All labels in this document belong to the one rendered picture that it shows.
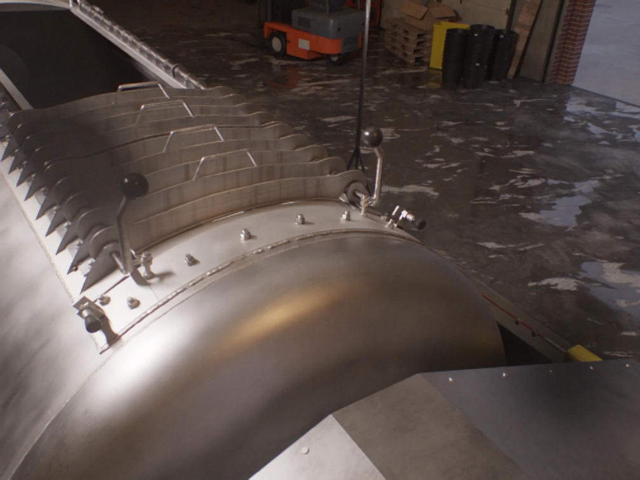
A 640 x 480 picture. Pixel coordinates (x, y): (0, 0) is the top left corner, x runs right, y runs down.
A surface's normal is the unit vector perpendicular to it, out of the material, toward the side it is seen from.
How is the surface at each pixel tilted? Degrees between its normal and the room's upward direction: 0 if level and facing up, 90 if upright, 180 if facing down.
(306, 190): 90
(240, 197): 90
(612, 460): 21
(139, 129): 90
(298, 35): 90
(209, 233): 11
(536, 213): 0
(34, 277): 41
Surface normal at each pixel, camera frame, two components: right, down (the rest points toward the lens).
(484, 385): 0.34, -0.89
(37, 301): -0.51, -0.50
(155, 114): 0.55, 0.44
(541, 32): -0.83, 0.25
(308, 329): 0.48, 0.04
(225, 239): -0.08, -0.82
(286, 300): 0.29, -0.42
